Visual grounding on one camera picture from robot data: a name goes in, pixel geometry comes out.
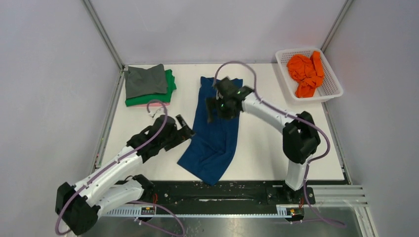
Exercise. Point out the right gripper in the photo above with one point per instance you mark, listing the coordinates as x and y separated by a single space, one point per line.
211 103

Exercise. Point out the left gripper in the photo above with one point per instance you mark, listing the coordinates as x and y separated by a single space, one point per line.
182 134

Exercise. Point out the blue t-shirt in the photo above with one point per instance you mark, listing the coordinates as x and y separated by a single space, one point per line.
214 144

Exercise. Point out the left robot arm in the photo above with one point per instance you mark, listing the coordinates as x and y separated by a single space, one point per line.
80 205

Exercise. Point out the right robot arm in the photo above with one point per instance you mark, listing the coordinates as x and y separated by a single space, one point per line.
299 137

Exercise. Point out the pink folded t-shirt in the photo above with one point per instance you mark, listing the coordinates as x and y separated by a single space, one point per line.
155 104

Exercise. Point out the green folded t-shirt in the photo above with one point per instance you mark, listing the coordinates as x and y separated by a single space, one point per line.
165 98

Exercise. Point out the grey folded t-shirt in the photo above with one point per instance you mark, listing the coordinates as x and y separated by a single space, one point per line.
140 81

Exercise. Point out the orange t-shirt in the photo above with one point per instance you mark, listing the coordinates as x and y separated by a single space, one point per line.
308 72

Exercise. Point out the white plastic basket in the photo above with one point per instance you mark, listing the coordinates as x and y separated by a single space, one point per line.
329 89

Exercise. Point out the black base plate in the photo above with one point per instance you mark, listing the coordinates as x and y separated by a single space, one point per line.
226 193

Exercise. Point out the white slotted cable duct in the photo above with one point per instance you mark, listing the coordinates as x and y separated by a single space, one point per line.
212 211

